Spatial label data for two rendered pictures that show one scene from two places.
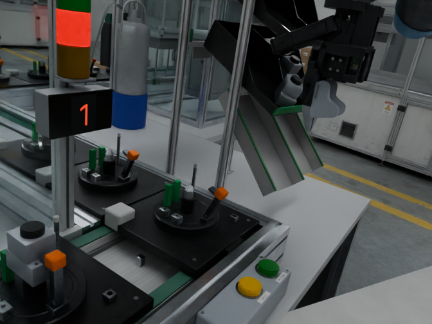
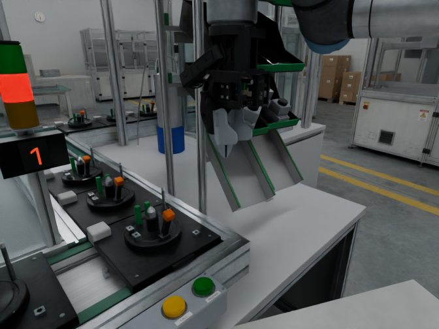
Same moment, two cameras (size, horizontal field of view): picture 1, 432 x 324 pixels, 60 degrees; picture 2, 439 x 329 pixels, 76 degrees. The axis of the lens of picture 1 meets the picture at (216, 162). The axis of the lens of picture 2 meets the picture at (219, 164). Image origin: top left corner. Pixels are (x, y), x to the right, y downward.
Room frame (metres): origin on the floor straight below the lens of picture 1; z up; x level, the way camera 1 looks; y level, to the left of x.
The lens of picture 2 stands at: (0.17, -0.27, 1.39)
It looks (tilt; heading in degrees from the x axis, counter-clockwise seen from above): 21 degrees down; 15
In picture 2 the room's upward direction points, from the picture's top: straight up
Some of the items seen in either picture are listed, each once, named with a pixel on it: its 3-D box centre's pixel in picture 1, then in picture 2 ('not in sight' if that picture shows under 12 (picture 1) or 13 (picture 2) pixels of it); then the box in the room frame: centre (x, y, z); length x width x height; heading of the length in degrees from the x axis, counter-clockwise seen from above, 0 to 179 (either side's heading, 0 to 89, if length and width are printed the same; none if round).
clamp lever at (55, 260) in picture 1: (53, 276); not in sight; (0.39, 0.19, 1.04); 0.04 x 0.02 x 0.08; 59
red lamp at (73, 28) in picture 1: (73, 27); (15, 87); (0.60, 0.25, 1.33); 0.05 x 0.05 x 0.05
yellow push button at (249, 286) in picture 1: (249, 288); (174, 307); (0.52, -0.09, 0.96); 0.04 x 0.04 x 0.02
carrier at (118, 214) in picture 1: (187, 201); (151, 220); (0.70, 0.05, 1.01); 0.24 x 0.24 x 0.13; 59
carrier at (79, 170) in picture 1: (108, 164); (109, 188); (0.83, 0.26, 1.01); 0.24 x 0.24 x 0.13; 59
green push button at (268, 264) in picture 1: (267, 269); (203, 287); (0.58, -0.13, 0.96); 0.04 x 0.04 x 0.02
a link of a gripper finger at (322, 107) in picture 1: (321, 108); (225, 136); (0.62, -0.16, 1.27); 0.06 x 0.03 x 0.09; 59
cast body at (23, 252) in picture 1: (29, 245); not in sight; (0.42, 0.23, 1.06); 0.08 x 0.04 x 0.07; 59
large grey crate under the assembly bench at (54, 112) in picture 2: not in sight; (41, 111); (4.30, 4.26, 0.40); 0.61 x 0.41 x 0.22; 141
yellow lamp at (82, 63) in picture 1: (73, 60); (22, 113); (0.60, 0.25, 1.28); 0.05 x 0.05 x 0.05
